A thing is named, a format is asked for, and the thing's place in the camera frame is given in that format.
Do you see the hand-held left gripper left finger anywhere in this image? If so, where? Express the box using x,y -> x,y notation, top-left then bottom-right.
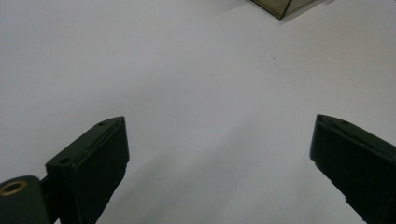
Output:
45,116 -> 131,224

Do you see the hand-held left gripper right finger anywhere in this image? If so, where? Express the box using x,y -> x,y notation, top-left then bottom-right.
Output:
309,113 -> 396,224

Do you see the dark olive box corner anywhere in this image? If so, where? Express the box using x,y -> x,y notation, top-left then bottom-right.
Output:
250,0 -> 321,21

